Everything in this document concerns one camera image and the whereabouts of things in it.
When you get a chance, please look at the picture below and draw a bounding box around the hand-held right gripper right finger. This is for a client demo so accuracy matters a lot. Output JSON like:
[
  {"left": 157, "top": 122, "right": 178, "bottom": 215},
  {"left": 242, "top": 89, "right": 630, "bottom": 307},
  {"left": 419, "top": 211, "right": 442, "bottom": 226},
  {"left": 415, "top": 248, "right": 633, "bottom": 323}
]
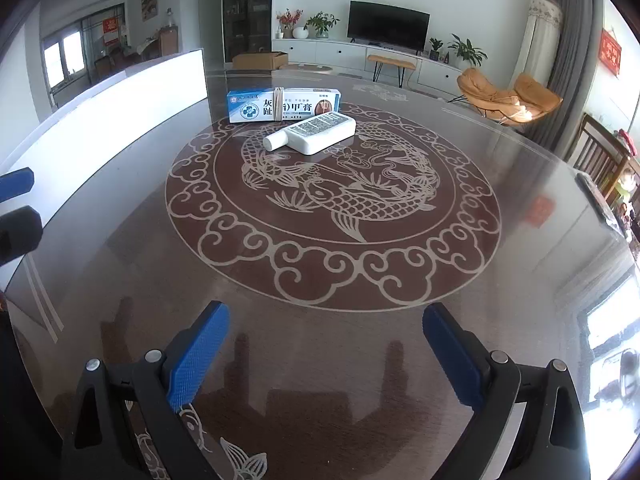
[{"left": 422, "top": 302, "right": 591, "bottom": 480}]

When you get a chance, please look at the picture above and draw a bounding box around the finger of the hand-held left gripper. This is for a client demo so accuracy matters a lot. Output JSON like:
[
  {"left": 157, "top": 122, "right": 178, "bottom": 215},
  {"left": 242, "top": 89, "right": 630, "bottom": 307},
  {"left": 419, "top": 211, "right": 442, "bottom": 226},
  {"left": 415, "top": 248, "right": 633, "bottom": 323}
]
[{"left": 0, "top": 169, "right": 43, "bottom": 267}]

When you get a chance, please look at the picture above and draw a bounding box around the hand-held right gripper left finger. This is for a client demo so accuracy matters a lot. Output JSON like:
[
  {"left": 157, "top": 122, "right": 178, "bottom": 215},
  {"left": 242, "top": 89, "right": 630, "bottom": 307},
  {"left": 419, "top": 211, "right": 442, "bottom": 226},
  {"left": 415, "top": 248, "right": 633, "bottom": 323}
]
[{"left": 60, "top": 301, "right": 231, "bottom": 480}]

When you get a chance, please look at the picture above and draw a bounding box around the blue white ointment box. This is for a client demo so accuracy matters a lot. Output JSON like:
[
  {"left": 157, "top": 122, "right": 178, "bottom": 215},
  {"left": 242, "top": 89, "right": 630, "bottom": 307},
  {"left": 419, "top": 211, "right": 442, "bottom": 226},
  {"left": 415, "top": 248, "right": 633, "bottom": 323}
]
[{"left": 227, "top": 87, "right": 343, "bottom": 124}]

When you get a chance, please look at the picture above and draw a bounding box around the white plastic bottle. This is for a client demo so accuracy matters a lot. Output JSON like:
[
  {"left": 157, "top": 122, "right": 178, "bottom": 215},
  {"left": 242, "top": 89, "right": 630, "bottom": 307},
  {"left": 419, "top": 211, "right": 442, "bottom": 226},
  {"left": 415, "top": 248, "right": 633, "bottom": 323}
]
[{"left": 263, "top": 112, "right": 357, "bottom": 156}]

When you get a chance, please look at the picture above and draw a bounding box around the brown patterned glass desktop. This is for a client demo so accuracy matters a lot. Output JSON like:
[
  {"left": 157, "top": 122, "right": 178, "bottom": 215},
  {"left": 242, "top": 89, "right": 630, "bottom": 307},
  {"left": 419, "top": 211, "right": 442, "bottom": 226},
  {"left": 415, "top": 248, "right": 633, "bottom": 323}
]
[{"left": 0, "top": 67, "right": 640, "bottom": 480}]

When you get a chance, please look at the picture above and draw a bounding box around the window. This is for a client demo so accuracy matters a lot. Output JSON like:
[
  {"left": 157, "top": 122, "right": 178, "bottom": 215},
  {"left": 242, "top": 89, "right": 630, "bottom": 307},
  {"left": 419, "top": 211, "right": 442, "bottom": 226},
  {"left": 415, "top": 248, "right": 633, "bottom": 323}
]
[{"left": 42, "top": 35, "right": 86, "bottom": 86}]

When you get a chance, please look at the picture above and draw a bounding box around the dark flat object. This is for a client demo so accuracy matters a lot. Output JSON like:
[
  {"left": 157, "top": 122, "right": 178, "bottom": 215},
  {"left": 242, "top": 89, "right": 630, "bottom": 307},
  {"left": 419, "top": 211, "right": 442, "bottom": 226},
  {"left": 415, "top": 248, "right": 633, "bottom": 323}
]
[{"left": 575, "top": 172, "right": 623, "bottom": 231}]

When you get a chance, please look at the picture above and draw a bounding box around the dark wooden chair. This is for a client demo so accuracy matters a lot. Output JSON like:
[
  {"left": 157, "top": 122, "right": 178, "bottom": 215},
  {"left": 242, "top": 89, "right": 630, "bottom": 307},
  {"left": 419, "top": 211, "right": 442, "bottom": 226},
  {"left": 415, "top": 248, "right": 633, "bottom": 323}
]
[{"left": 570, "top": 114, "right": 633, "bottom": 206}]

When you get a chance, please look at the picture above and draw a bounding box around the white door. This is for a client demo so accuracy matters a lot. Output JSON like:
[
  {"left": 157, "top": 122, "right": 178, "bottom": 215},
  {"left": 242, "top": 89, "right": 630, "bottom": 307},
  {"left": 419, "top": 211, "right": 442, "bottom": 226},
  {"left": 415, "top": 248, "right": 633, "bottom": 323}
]
[{"left": 198, "top": 0, "right": 224, "bottom": 63}]

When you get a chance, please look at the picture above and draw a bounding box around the orange lounge chair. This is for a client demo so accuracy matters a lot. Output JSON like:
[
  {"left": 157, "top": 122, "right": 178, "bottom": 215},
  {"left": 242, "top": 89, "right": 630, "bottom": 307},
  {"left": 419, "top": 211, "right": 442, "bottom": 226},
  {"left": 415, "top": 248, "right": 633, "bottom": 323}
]
[{"left": 457, "top": 67, "right": 563, "bottom": 126}]

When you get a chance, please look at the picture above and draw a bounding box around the cardboard box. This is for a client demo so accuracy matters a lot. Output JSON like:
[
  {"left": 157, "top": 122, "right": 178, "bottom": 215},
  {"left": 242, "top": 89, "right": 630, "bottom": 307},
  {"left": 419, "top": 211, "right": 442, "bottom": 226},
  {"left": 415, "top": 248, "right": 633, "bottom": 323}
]
[{"left": 231, "top": 51, "right": 289, "bottom": 71}]

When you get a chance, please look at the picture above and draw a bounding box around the black display cabinet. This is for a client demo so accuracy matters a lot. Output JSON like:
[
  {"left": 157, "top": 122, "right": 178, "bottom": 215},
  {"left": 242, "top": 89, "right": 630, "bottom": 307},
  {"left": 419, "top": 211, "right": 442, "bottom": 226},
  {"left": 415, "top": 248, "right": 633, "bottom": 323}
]
[{"left": 222, "top": 0, "right": 275, "bottom": 63}]

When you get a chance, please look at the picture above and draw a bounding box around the wooden bench with metal legs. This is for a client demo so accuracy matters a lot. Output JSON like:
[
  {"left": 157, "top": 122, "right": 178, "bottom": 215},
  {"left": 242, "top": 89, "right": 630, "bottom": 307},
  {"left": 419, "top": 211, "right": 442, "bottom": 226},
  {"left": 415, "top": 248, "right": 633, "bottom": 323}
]
[{"left": 367, "top": 54, "right": 417, "bottom": 86}]

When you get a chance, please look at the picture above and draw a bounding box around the large leafy potted plant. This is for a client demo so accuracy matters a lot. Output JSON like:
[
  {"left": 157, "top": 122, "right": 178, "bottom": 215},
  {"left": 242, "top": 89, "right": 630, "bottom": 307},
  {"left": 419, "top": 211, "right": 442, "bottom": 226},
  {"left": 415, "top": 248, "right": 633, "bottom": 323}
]
[{"left": 447, "top": 34, "right": 488, "bottom": 68}]

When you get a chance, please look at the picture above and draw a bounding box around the red flower bouquet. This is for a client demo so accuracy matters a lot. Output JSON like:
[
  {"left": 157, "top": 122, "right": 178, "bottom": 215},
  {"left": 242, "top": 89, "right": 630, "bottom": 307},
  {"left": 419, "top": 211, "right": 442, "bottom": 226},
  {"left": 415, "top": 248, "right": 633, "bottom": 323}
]
[{"left": 276, "top": 8, "right": 305, "bottom": 39}]

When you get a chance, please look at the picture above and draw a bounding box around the white covered standing air conditioner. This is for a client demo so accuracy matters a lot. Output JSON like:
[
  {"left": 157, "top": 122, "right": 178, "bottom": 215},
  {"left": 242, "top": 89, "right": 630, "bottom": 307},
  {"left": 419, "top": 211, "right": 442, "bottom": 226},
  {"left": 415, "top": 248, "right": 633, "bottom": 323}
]
[{"left": 510, "top": 0, "right": 563, "bottom": 92}]

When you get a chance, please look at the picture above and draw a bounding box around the white television cabinet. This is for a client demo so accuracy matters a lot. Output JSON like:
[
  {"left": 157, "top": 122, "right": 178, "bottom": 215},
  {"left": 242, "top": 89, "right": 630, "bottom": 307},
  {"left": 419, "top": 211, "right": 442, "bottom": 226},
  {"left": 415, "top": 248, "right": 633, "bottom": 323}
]
[{"left": 271, "top": 37, "right": 463, "bottom": 92}]

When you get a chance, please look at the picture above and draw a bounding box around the grey curtain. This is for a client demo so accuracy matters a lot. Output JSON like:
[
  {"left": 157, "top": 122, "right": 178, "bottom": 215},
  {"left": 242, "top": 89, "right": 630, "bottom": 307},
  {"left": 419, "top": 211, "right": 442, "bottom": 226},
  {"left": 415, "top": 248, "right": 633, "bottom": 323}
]
[{"left": 525, "top": 0, "right": 606, "bottom": 151}]

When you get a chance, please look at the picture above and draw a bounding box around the black flat television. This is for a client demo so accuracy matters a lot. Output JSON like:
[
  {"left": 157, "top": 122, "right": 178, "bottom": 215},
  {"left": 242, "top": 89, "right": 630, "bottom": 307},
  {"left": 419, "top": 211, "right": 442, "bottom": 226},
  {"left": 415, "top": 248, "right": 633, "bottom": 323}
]
[{"left": 347, "top": 0, "right": 431, "bottom": 53}]

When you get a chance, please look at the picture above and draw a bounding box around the green potted plant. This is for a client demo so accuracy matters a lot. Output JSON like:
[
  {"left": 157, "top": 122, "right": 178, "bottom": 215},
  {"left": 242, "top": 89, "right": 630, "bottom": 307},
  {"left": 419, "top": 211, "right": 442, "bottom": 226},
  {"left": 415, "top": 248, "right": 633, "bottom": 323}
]
[{"left": 304, "top": 11, "right": 341, "bottom": 41}]

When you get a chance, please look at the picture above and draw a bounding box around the red wall hanging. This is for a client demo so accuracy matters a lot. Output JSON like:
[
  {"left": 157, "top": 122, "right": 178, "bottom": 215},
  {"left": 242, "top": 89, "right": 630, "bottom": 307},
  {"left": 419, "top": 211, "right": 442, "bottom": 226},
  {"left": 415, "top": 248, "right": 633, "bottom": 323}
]
[{"left": 600, "top": 29, "right": 622, "bottom": 77}]

